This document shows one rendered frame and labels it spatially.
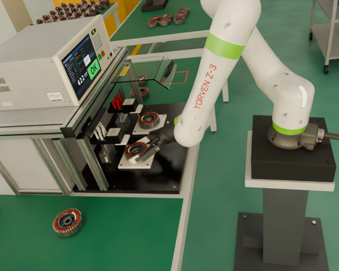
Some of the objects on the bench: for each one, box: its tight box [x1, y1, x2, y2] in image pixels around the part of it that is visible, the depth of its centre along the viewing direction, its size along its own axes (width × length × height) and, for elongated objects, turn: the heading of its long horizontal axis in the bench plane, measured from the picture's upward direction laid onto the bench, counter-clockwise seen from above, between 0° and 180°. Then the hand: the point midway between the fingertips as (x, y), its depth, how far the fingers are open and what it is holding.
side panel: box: [0, 139, 73, 196], centre depth 126 cm, size 28×3×32 cm, turn 93°
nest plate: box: [118, 144, 155, 169], centre depth 139 cm, size 15×15×1 cm
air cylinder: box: [115, 114, 130, 131], centre depth 160 cm, size 5×8×6 cm
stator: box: [138, 112, 160, 129], centre depth 156 cm, size 11×11×4 cm
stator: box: [124, 142, 148, 162], centre depth 138 cm, size 11×11×4 cm
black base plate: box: [73, 103, 188, 194], centre depth 150 cm, size 47×64×2 cm
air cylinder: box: [98, 144, 117, 163], centre depth 142 cm, size 5×8×6 cm
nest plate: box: [132, 115, 167, 134], centre depth 158 cm, size 15×15×1 cm
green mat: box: [0, 195, 183, 271], centre depth 107 cm, size 94×61×1 cm, turn 93°
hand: (136, 151), depth 138 cm, fingers closed on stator, 11 cm apart
